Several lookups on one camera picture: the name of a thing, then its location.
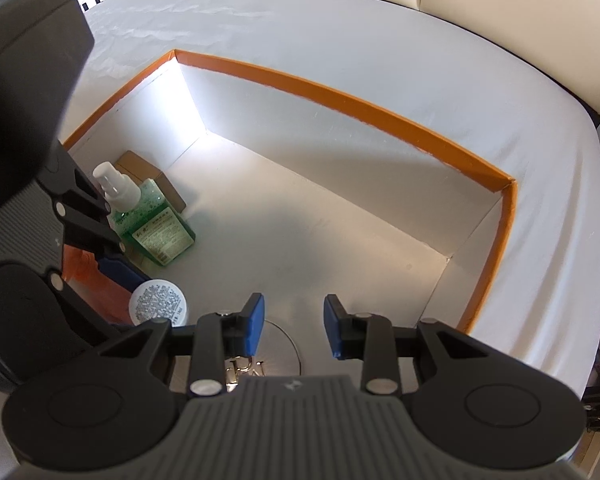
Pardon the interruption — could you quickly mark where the orange pink silicone bottle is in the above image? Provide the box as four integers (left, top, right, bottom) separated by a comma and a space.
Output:
61, 245, 133, 325

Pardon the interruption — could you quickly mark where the green spray bottle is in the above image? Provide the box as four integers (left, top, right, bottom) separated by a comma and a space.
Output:
93, 162, 196, 266

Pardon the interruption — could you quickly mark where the orange cardboard storage box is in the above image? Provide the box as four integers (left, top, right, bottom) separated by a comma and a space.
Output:
65, 50, 518, 378

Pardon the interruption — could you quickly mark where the white bed sheet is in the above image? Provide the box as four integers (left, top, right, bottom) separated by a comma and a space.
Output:
0, 0, 600, 480

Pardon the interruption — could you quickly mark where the white cream jar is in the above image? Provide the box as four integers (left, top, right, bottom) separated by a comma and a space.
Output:
129, 280, 188, 327

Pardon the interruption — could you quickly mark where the brown cardboard small box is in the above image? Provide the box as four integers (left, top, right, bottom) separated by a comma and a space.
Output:
114, 151, 186, 214

